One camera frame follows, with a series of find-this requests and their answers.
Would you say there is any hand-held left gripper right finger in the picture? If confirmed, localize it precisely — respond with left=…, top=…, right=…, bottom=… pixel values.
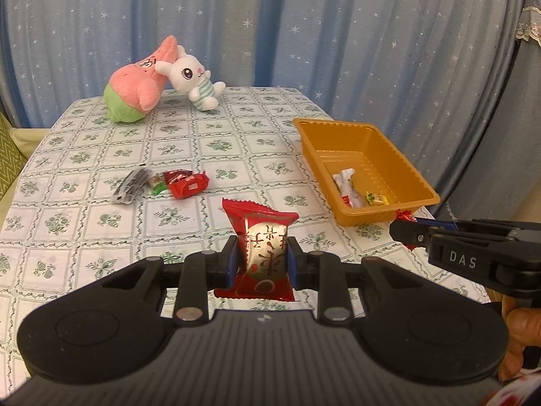
left=286, top=243, right=423, bottom=326

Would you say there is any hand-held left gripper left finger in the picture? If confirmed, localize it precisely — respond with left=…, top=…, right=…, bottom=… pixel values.
left=105, top=234, right=241, bottom=326

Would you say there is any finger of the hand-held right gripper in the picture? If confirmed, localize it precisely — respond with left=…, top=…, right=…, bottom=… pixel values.
left=389, top=219, right=440, bottom=249
left=412, top=218, right=514, bottom=232

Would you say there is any small red twisted candy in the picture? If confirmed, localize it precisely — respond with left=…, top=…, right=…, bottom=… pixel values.
left=394, top=208, right=418, bottom=250

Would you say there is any red packet with beige label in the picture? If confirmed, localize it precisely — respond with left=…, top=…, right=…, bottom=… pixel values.
left=213, top=198, right=299, bottom=302

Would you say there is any white red candy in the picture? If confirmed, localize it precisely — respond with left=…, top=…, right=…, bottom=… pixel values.
left=332, top=168, right=368, bottom=209

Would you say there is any red packet with white marks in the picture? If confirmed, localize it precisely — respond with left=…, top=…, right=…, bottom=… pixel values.
left=168, top=170, right=211, bottom=199

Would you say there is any shiny dark red packet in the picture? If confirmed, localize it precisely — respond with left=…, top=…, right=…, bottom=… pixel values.
left=163, top=169, right=194, bottom=185

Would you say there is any orange plastic tray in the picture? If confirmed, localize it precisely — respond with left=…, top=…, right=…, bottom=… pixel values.
left=292, top=117, right=441, bottom=227

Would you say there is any dark striped snack packet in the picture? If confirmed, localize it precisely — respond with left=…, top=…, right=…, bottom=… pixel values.
left=111, top=167, right=148, bottom=204

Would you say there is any person's right hand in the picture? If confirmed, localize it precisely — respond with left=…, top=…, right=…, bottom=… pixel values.
left=498, top=294, right=535, bottom=383

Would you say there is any floral checked tablecloth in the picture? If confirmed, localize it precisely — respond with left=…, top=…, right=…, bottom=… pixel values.
left=0, top=87, right=493, bottom=390

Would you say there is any red white printed clothing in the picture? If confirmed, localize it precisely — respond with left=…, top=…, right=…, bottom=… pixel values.
left=482, top=368, right=541, bottom=406

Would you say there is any grey curved pole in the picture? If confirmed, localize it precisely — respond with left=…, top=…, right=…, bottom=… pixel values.
left=442, top=0, right=527, bottom=204

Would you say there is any white rabbit plush toy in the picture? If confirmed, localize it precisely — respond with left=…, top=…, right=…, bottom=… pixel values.
left=155, top=45, right=227, bottom=113

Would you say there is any pink green plush toy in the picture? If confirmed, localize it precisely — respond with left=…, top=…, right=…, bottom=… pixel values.
left=103, top=36, right=178, bottom=124

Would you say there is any grey lace-trimmed cloth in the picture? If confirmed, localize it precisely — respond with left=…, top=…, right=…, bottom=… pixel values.
left=515, top=0, right=541, bottom=47

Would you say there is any blue star curtain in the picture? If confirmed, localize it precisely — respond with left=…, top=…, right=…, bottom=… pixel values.
left=0, top=0, right=525, bottom=229

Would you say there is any green zigzag pillow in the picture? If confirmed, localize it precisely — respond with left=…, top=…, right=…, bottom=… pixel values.
left=0, top=112, right=28, bottom=197

